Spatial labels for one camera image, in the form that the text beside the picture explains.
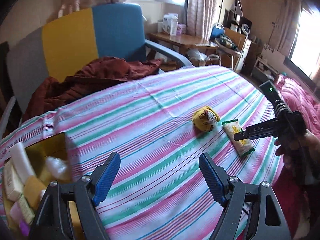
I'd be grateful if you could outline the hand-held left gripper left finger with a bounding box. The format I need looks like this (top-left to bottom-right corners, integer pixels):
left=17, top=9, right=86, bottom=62
left=29, top=151, right=121, bottom=240

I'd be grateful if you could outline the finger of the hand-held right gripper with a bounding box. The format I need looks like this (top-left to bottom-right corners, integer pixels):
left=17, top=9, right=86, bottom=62
left=233, top=124, right=280, bottom=141

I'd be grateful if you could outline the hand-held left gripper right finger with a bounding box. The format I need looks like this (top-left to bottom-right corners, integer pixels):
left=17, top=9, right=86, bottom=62
left=199, top=152, right=292, bottom=240

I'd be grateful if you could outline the green-edged cracker packet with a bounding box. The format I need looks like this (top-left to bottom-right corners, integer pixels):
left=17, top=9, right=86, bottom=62
left=221, top=119, right=256, bottom=158

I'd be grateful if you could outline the white wrapper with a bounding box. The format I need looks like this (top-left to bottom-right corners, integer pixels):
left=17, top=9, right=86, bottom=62
left=46, top=156, right=70, bottom=180

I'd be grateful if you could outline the yellow snack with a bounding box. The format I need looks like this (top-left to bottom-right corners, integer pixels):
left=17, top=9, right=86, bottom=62
left=192, top=106, right=221, bottom=132

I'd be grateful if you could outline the gold tin box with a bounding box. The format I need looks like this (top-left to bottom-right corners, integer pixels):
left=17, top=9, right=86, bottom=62
left=0, top=132, right=75, bottom=240

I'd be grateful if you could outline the white snack packet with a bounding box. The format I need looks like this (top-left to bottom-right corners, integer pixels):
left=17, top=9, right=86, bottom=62
left=9, top=142, right=36, bottom=184

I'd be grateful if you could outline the cream box with green label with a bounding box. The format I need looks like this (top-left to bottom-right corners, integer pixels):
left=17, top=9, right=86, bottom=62
left=14, top=194, right=35, bottom=225

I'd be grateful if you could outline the cream cardboard box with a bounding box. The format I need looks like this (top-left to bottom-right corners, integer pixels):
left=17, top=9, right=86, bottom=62
left=3, top=159, right=25, bottom=202

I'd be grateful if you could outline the purple snack packet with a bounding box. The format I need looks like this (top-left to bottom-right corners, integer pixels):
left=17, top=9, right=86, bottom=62
left=18, top=219, right=31, bottom=237

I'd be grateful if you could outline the pink snack packet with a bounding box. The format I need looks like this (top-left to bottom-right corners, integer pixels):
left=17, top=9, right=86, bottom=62
left=9, top=202, right=23, bottom=226

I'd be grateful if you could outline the person's right hand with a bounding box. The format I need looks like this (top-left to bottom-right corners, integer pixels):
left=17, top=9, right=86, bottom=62
left=274, top=129, right=320, bottom=185

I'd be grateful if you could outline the low white shelf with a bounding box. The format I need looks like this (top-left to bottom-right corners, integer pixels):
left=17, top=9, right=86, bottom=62
left=252, top=56, right=279, bottom=83

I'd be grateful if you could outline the striped tablecloth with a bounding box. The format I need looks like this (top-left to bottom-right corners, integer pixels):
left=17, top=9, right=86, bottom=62
left=0, top=64, right=285, bottom=240

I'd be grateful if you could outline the person's red clothing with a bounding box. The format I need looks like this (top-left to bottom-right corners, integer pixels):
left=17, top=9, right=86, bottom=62
left=274, top=177, right=315, bottom=240

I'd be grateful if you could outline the wooden shelf cabinet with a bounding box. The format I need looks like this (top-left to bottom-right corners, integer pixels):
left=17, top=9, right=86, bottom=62
left=222, top=7, right=259, bottom=77

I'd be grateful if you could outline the dark patterned bag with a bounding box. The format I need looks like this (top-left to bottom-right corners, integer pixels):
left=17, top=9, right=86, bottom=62
left=218, top=34, right=238, bottom=50

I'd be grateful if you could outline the clear plastic bag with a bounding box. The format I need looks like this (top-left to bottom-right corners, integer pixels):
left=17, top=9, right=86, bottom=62
left=187, top=49, right=210, bottom=62

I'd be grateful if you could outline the black speaker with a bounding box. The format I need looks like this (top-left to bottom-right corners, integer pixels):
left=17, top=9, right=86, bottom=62
left=236, top=17, right=252, bottom=35

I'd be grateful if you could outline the maroon cloth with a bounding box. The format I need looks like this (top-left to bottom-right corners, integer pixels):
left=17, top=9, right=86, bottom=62
left=22, top=56, right=166, bottom=123

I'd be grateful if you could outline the wooden desk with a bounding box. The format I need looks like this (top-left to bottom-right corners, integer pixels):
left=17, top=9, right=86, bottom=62
left=147, top=31, right=244, bottom=67

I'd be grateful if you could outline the pink checked curtain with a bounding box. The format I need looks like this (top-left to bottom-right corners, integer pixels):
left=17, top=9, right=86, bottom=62
left=187, top=0, right=227, bottom=40

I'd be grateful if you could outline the white carton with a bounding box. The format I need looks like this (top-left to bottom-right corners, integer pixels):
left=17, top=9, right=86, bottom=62
left=162, top=13, right=179, bottom=36

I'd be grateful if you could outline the grey yellow blue armchair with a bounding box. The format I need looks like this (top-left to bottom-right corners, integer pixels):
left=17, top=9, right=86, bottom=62
left=0, top=2, right=193, bottom=138

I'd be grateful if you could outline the black rolled mat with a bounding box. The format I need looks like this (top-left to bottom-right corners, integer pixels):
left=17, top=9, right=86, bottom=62
left=0, top=41, right=10, bottom=100

